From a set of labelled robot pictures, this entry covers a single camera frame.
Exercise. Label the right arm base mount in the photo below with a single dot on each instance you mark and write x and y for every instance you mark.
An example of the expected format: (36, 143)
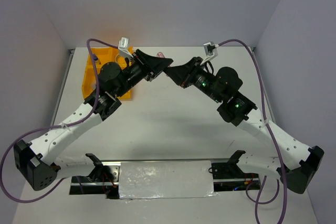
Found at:
(227, 177)

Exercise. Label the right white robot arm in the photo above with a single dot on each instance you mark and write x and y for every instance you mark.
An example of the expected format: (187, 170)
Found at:
(298, 162)

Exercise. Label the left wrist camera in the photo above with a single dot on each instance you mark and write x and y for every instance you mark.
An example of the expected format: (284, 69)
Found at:
(123, 48)

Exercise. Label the yellow four-compartment tray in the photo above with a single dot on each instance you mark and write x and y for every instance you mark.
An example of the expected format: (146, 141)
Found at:
(109, 64)

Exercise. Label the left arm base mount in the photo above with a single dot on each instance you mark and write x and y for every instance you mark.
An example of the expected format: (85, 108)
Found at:
(106, 185)

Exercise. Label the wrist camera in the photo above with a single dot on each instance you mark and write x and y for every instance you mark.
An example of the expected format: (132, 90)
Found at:
(210, 52)
(123, 48)

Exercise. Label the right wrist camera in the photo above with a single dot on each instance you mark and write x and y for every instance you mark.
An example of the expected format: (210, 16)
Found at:
(210, 52)

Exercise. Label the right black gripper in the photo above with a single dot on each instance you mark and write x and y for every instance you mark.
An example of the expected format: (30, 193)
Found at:
(182, 74)

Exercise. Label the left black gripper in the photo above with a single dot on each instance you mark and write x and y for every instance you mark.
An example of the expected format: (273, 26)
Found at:
(157, 64)

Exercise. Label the small purple-capped glue bottle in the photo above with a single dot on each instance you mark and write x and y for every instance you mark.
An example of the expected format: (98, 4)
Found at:
(96, 60)

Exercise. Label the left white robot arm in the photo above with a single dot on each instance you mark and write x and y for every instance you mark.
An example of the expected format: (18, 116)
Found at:
(39, 160)

